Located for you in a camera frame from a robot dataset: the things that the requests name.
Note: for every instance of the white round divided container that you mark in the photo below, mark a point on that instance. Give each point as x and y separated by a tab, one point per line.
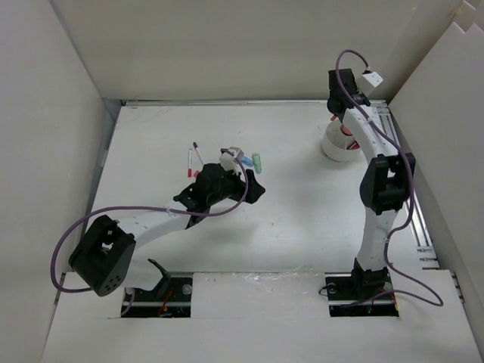
335	144

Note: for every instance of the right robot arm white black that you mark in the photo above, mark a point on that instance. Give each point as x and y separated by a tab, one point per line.
386	184

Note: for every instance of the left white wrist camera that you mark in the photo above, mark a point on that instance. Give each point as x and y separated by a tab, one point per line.
228	158

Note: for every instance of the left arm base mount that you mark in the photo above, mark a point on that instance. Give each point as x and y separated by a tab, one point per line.
170	298

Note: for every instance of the blue highlighter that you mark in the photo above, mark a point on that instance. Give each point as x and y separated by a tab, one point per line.
247	161

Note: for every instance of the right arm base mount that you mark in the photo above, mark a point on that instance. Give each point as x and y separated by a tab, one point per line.
359	293

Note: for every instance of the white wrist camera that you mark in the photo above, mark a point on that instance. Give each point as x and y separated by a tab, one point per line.
368	82
228	158

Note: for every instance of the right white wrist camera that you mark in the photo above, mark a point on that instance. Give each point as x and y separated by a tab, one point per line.
368	82

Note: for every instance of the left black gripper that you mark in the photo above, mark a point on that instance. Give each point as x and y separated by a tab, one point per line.
240	184

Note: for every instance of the purple capped pen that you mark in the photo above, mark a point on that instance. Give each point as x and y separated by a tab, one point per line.
199	154

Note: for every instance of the white red pen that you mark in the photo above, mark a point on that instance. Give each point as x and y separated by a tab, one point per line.
189	168

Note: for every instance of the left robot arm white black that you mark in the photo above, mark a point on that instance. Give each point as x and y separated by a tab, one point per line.
104	255

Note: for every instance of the green highlighter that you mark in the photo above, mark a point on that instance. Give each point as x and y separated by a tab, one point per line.
257	163

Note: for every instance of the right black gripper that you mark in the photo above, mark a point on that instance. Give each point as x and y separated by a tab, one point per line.
354	83

